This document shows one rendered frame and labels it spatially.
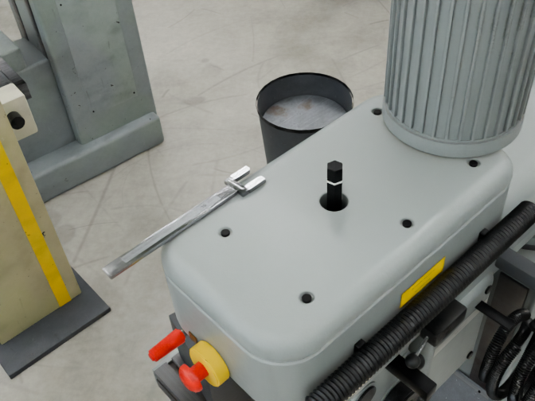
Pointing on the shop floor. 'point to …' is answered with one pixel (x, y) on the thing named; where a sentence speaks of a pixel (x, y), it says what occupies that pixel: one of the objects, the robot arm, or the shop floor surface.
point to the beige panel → (34, 270)
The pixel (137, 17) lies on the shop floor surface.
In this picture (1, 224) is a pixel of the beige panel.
